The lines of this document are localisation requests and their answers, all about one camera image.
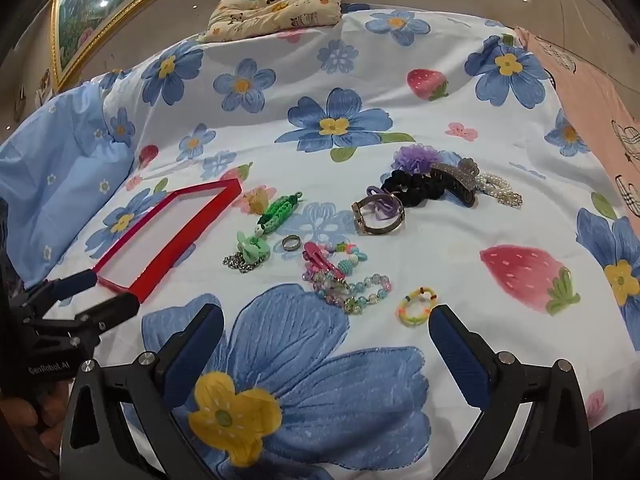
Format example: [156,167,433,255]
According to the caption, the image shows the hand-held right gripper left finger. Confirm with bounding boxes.
[60,302,226,480]

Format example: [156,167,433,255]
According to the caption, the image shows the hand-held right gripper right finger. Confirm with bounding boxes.
[427,304,593,480]

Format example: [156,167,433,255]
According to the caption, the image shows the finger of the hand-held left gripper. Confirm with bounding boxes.
[10,269,99,321]
[30,292,141,356]

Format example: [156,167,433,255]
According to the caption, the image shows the red jewelry tray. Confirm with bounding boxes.
[92,178,244,304]

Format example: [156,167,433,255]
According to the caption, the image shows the translucent pastel bead bracelet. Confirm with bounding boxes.
[301,268,393,315]

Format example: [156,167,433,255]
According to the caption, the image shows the green flower hair accessory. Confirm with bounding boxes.
[235,230,271,263]

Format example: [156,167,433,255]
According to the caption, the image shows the colourful chunky bead bracelet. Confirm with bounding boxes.
[320,241,369,277]

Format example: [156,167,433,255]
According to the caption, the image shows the pink hair clip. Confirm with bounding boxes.
[302,241,346,281]

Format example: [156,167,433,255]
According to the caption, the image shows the purple hair tie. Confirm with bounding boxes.
[366,186,403,221]

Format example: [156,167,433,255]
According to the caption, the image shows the green braided cord keychain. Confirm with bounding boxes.
[257,191,305,236]

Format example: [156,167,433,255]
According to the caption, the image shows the person's left hand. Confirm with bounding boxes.
[0,390,68,461]

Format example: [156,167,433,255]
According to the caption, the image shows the light blue pillow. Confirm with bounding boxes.
[0,82,136,291]

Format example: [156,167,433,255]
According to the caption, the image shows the floral strawberry print bedsheet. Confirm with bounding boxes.
[82,2,640,480]

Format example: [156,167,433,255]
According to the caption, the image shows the black scrunchie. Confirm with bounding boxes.
[381,169,442,208]

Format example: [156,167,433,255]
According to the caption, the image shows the rhinestone hair claw clip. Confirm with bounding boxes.
[431,157,480,208]

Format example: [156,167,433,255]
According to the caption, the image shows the purple mesh flower hair accessory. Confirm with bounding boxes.
[391,143,443,173]

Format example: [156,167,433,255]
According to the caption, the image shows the gold framed painting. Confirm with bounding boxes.
[50,0,208,92]

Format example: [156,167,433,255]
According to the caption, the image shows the pink printed cloth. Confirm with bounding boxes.
[515,27,640,196]

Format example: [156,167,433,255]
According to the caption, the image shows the cream animal print cushion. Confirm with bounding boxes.
[197,0,343,43]

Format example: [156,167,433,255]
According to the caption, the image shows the silver chain bracelet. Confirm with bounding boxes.
[222,252,264,274]

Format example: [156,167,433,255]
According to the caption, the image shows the pearl bracelet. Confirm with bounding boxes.
[475,172,523,209]

